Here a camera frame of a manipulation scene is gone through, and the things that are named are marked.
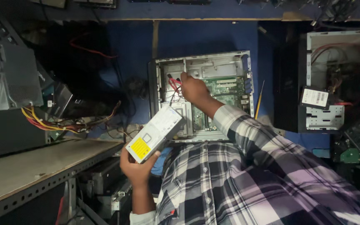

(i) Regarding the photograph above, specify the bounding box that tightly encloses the green motherboard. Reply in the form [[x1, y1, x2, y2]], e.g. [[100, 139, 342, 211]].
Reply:
[[192, 76, 250, 132]]

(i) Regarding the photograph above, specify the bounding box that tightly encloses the open black computer case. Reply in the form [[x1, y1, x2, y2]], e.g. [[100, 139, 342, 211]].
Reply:
[[274, 30, 360, 134]]

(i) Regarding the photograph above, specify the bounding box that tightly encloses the yellow handled screwdriver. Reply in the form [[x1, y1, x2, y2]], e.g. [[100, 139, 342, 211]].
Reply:
[[255, 80, 265, 120]]

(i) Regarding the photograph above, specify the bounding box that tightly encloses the grey metal computer chassis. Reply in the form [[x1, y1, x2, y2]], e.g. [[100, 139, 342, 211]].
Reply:
[[0, 39, 44, 112]]

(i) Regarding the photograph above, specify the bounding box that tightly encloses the black hard drive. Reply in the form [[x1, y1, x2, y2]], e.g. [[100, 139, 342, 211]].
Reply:
[[300, 86, 330, 110]]

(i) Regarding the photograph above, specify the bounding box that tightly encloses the bundle of coloured wires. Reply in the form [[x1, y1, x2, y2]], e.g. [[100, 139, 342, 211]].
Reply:
[[21, 101, 122, 134]]

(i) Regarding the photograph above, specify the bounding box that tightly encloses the green circuit board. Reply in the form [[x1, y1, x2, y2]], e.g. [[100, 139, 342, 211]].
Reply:
[[340, 148, 360, 164]]

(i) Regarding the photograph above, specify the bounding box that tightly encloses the blue cloth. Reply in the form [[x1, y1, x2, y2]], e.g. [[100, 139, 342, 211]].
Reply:
[[151, 147, 174, 176]]

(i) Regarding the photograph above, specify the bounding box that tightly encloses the person's plaid shirt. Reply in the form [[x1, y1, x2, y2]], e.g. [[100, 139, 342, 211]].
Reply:
[[130, 104, 360, 225]]

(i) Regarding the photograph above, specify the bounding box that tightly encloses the person's left hand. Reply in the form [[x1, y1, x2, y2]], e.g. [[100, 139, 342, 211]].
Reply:
[[120, 146, 161, 188]]

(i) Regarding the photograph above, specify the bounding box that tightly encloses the metal slotted shelf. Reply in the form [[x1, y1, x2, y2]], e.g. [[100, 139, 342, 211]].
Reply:
[[0, 139, 125, 225]]

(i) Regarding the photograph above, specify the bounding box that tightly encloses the red data cable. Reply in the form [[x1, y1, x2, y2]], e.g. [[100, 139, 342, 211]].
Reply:
[[167, 74, 184, 93]]

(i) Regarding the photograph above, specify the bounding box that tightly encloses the grey power supply unit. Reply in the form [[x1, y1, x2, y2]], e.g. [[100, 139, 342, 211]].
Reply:
[[125, 104, 187, 164]]

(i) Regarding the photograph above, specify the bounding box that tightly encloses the person's right hand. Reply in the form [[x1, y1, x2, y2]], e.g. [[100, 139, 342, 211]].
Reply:
[[180, 71, 211, 107]]

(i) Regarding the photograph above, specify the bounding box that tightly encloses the open grey computer case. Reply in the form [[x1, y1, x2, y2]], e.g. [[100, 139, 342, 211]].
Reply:
[[148, 51, 255, 143]]

